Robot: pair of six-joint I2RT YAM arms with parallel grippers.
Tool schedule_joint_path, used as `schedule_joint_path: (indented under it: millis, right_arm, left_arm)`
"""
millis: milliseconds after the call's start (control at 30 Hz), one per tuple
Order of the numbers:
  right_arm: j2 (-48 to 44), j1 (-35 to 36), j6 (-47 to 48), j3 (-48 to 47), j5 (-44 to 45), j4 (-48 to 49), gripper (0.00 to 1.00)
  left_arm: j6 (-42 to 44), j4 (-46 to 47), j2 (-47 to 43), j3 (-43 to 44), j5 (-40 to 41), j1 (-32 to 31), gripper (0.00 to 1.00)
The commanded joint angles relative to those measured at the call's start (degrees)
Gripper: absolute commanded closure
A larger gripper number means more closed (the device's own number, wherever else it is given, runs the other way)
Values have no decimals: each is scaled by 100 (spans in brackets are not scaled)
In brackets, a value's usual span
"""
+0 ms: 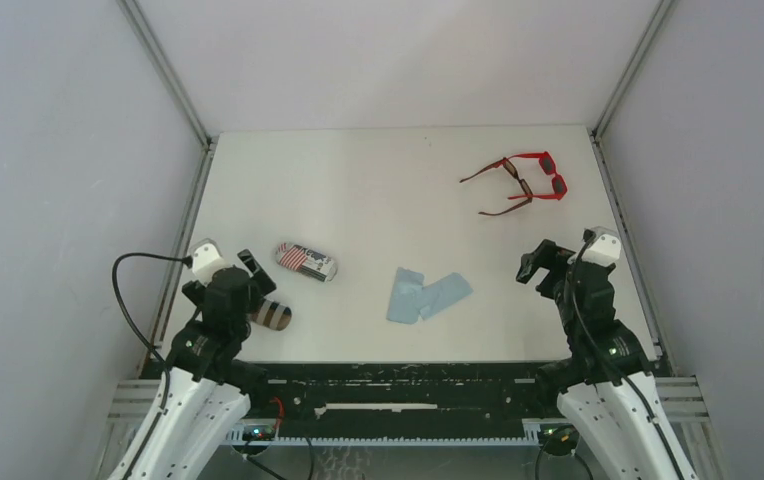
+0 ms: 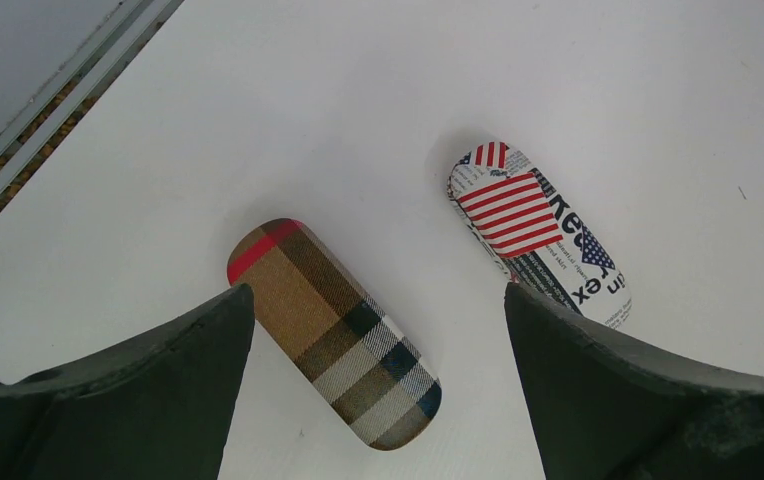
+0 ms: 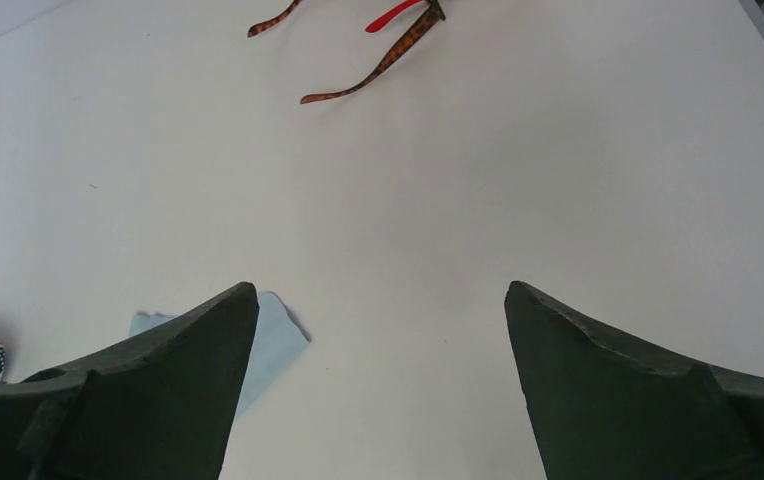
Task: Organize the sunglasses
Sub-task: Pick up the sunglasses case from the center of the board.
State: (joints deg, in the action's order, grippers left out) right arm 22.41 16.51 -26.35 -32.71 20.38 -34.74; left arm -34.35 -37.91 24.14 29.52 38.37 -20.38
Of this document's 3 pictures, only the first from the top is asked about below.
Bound brown striped glasses case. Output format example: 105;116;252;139
247;299;293;331

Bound light blue cleaning cloth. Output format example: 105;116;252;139
386;267;424;325

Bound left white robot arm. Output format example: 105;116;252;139
110;241;277;479

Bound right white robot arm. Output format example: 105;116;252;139
516;229;698;479

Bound red sunglasses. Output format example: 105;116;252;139
509;151;568;201

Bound brown tortoise sunglasses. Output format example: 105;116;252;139
458;157;533;217

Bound flag print glasses case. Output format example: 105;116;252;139
274;242;338;282

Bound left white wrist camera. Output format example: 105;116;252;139
189;238;232;285

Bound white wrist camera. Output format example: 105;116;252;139
189;238;232;285
579;227;622;267

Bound right black camera cable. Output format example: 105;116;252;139
567;233;688;480

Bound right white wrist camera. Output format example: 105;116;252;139
579;227;622;267

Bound right aluminium frame post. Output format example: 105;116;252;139
589;0;679;362

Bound aluminium frame post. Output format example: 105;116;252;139
589;0;679;362
115;0;215;341

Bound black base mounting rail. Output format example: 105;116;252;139
224;361;566;442

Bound left aluminium frame post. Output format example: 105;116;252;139
115;0;215;341

